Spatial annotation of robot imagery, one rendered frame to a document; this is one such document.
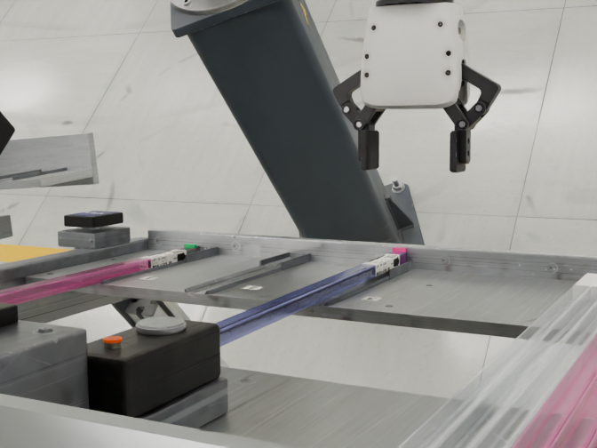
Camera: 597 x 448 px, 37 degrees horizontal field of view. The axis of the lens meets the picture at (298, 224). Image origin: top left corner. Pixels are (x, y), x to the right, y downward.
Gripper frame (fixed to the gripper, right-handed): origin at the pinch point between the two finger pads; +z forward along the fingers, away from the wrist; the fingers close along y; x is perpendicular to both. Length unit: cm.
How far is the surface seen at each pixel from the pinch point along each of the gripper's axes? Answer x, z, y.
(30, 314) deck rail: 22.0, 13.9, 30.0
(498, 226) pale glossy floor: -88, 17, 14
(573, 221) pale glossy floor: -90, 16, 0
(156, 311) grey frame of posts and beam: -0.6, 18.3, 32.0
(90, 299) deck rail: 13.5, 14.0, 30.0
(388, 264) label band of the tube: 8.4, 9.0, -0.7
